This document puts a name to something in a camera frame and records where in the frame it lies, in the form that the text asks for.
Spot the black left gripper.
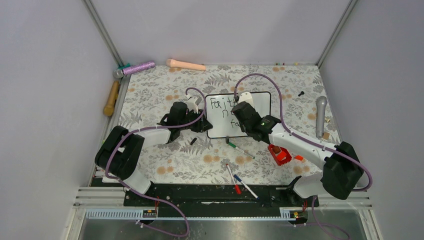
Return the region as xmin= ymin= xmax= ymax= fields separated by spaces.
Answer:
xmin=178 ymin=108 xmax=213 ymax=133

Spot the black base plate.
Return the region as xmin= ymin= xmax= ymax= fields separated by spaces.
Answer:
xmin=123 ymin=183 xmax=320 ymax=217

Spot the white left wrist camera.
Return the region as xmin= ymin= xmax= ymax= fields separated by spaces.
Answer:
xmin=186 ymin=94 xmax=203 ymax=113

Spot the floral table mat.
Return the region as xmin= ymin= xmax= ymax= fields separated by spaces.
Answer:
xmin=118 ymin=65 xmax=326 ymax=185

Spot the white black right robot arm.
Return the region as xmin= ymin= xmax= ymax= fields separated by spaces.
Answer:
xmin=231 ymin=101 xmax=364 ymax=206

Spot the purple glitter microphone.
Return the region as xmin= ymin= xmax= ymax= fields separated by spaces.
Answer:
xmin=112 ymin=61 xmax=156 ymax=79

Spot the silver toy microphone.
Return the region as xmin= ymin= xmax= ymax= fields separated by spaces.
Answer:
xmin=315 ymin=96 xmax=328 ymax=139

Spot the small black-framed whiteboard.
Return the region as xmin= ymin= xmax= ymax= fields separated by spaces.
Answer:
xmin=205 ymin=91 xmax=271 ymax=139

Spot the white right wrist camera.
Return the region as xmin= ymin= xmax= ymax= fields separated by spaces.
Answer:
xmin=234 ymin=91 xmax=254 ymax=107

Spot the gold toy microphone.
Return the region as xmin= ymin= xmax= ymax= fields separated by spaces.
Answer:
xmin=103 ymin=80 xmax=120 ymax=117

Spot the green capped marker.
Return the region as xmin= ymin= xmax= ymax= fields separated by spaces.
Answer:
xmin=227 ymin=142 xmax=255 ymax=159

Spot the red plastic box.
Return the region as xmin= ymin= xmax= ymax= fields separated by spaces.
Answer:
xmin=267 ymin=144 xmax=293 ymax=166

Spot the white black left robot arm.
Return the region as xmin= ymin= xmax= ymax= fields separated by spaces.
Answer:
xmin=94 ymin=101 xmax=213 ymax=206

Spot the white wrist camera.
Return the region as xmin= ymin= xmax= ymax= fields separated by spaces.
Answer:
xmin=234 ymin=91 xmax=254 ymax=107
xmin=186 ymin=94 xmax=203 ymax=113

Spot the blue capped marker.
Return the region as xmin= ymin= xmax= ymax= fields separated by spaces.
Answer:
xmin=233 ymin=174 xmax=260 ymax=200

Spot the brown cylinder in box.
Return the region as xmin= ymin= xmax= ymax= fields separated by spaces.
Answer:
xmin=272 ymin=146 xmax=281 ymax=156

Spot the red plastic triangle piece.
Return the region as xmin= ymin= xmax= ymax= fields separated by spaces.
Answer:
xmin=294 ymin=155 xmax=304 ymax=161

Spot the peach toy microphone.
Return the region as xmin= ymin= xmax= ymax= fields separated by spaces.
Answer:
xmin=166 ymin=58 xmax=206 ymax=71

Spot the small wooden cube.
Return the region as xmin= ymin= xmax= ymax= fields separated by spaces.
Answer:
xmin=322 ymin=132 xmax=330 ymax=140

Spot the red capped marker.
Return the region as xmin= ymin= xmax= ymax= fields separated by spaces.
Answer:
xmin=225 ymin=163 xmax=242 ymax=195

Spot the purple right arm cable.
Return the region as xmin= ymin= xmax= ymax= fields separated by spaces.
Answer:
xmin=234 ymin=73 xmax=374 ymax=238

